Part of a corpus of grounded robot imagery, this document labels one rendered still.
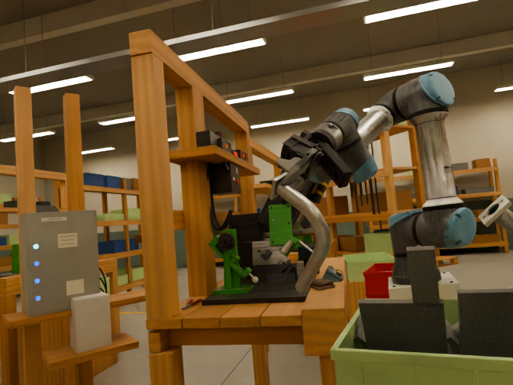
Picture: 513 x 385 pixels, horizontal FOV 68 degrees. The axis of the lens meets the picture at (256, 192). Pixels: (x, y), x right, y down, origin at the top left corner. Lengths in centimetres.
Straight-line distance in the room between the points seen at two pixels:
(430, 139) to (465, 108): 1004
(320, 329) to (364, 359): 60
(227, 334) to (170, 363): 22
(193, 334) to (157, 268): 28
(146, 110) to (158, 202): 35
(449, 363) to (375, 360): 11
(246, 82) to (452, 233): 855
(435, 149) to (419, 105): 14
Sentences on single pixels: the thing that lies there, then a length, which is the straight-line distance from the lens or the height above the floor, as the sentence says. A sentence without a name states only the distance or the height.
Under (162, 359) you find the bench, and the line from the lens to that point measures 150.
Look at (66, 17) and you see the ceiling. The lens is 689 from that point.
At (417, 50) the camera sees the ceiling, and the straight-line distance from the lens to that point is 936.
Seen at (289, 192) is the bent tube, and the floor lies 125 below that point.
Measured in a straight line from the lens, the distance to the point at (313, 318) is 131.
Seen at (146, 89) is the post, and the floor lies 171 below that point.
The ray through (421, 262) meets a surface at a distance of 73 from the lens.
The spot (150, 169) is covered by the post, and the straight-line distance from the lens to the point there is 145.
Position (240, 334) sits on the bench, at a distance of 146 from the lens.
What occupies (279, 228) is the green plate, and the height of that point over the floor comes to 115.
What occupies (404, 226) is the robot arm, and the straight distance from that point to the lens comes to 133.
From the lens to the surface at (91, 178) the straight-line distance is 700.
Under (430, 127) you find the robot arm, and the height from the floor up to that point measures 143.
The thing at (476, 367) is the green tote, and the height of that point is 95.
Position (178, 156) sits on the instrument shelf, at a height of 151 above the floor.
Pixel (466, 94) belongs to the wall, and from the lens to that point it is 1142.
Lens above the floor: 119
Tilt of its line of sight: 4 degrees up
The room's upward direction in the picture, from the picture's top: 5 degrees counter-clockwise
